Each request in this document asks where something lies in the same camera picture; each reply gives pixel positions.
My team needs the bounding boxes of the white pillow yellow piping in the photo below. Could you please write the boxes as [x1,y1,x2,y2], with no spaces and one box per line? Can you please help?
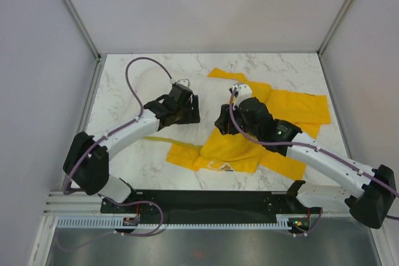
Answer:
[99,67,241,150]

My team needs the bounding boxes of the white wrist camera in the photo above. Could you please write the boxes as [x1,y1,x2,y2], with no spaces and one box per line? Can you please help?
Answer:
[176,78,190,88]
[229,83,252,107]

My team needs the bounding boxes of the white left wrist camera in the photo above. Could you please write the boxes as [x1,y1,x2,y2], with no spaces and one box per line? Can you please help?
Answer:
[176,78,190,88]

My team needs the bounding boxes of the aluminium corner post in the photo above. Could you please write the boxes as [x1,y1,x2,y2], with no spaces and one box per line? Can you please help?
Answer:
[61,0,102,62]
[317,0,355,57]

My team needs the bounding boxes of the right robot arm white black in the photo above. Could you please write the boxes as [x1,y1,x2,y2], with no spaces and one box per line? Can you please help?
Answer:
[214,97,398,229]

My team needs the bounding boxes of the white slotted cable duct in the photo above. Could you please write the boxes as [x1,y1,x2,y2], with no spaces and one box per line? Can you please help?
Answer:
[56,216,292,230]

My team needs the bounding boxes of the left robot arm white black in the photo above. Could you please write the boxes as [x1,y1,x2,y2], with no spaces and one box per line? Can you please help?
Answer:
[63,79,200,212]

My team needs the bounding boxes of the aluminium front frame rail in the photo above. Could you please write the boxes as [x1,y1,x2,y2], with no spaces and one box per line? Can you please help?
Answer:
[45,186,351,214]

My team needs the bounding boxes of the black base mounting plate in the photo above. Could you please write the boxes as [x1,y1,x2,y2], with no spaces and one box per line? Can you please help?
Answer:
[100,188,324,225]

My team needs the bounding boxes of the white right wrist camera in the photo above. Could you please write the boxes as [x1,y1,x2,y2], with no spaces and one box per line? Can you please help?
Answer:
[229,83,252,107]

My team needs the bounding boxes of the right aluminium corner post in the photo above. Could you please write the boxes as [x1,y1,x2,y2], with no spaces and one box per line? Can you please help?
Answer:
[317,0,355,57]

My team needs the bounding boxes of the left aluminium corner post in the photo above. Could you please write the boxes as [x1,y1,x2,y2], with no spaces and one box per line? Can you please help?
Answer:
[61,0,102,62]

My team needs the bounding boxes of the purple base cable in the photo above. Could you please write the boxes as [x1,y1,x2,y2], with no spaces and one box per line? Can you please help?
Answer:
[99,196,168,238]
[288,206,325,239]

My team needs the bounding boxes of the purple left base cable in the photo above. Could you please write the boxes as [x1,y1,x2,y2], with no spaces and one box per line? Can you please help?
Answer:
[99,196,168,238]

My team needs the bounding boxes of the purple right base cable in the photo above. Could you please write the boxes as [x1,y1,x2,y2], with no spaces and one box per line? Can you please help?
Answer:
[288,206,325,239]

